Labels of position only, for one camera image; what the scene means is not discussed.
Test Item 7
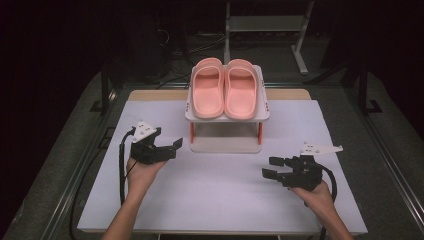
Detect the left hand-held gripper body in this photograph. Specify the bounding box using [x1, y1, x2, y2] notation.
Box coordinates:
[129, 120, 178, 165]

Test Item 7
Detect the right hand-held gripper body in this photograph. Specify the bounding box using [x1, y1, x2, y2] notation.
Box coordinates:
[277, 142, 344, 193]

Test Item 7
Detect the white two-tier shoe rack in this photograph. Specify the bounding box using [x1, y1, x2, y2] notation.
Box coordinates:
[184, 64, 271, 154]

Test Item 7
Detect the pink rubber slipper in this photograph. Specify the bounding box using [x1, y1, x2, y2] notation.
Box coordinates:
[190, 57, 226, 120]
[223, 58, 259, 121]

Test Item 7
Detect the person's left hand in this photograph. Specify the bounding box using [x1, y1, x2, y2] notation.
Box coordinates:
[125, 157, 168, 202]

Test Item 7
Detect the person's right hand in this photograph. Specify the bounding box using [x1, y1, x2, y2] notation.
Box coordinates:
[289, 179, 335, 215]

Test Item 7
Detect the white table mat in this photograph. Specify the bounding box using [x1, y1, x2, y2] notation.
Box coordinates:
[77, 99, 369, 234]

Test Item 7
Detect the black metal stand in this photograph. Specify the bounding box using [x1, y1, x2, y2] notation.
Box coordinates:
[357, 63, 384, 116]
[89, 63, 118, 116]

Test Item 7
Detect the white metal stand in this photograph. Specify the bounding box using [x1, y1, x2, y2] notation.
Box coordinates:
[223, 0, 316, 75]

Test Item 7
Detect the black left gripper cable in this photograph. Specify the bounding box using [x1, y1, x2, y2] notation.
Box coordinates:
[68, 128, 136, 240]

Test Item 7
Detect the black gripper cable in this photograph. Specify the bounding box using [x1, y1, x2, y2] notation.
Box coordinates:
[68, 128, 136, 240]
[318, 164, 339, 240]

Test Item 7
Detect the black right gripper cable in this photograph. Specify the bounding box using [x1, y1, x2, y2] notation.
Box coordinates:
[318, 164, 339, 240]

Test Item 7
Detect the metal floor rail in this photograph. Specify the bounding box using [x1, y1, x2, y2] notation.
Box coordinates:
[344, 87, 424, 233]
[39, 88, 125, 240]

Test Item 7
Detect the bundle of floor cables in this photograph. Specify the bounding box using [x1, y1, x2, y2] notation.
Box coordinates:
[155, 28, 228, 90]

